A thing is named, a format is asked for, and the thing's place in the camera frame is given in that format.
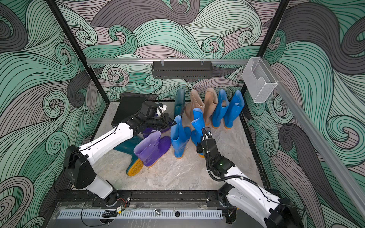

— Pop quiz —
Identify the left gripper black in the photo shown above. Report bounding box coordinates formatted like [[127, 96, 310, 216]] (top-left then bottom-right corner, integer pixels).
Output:
[[145, 114, 177, 132]]

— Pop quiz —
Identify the purple rain boot back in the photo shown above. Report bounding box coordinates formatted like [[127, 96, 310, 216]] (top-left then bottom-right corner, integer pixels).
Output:
[[142, 127, 171, 138]]

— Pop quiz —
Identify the purple rain boot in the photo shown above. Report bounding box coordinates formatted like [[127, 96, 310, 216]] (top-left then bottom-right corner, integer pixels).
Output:
[[142, 127, 171, 138], [134, 131, 171, 167]]

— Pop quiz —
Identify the purple rain boot front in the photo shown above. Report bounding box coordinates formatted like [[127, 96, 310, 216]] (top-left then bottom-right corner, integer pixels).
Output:
[[134, 131, 171, 167]]

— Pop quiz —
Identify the dark teal boot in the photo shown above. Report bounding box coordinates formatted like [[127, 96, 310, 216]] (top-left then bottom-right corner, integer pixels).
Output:
[[114, 136, 144, 177], [174, 88, 185, 117]]

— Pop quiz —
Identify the light blue boot front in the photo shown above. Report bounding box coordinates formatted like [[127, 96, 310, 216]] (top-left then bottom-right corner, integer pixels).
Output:
[[171, 115, 191, 159]]

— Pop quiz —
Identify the light blue boot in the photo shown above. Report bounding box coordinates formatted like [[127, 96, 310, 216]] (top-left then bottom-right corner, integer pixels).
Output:
[[171, 115, 191, 159], [191, 108, 205, 146]]

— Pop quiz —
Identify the dark teal boot back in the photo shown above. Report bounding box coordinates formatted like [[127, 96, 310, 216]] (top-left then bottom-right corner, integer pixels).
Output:
[[174, 88, 185, 117]]

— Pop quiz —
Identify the light blue boot back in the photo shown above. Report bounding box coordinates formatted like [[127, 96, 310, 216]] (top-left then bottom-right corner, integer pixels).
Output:
[[191, 108, 205, 146]]

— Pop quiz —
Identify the beige rain boot large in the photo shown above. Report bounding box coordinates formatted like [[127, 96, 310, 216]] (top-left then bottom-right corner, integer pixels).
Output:
[[185, 89, 205, 121]]

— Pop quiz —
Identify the blue rain boot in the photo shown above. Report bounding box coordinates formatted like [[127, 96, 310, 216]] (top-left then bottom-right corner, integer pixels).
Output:
[[223, 91, 245, 129], [212, 89, 229, 128]]

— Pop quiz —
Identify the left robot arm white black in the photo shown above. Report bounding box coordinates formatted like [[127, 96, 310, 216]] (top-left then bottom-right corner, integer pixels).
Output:
[[64, 101, 176, 207]]

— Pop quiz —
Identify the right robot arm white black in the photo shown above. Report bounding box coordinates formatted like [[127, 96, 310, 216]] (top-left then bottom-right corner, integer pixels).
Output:
[[197, 128, 306, 228]]

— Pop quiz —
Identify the black hard case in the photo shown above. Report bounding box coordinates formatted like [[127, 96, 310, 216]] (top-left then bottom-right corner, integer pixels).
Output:
[[111, 97, 146, 127]]

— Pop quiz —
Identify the white perforated front strip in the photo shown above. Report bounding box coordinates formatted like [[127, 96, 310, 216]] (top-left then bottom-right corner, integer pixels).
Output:
[[57, 209, 223, 220]]

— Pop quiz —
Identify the black wall shelf tray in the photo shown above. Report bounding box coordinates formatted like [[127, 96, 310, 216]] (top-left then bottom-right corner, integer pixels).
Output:
[[152, 60, 213, 79]]

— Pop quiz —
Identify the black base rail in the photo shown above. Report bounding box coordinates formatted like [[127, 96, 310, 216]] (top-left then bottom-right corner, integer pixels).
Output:
[[55, 190, 231, 208]]

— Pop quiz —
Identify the white mesh wire basket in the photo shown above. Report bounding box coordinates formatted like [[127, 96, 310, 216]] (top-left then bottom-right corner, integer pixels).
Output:
[[241, 57, 278, 103]]

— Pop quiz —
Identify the aluminium rail back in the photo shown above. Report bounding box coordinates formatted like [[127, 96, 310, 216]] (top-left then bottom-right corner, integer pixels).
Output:
[[86, 58, 249, 65]]

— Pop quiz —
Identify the aluminium rail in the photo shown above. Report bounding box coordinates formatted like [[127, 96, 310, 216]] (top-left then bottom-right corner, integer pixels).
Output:
[[262, 59, 365, 218], [86, 58, 249, 65]]

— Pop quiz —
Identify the aluminium rail right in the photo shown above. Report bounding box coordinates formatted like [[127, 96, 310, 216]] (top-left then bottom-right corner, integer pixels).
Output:
[[262, 59, 365, 218]]

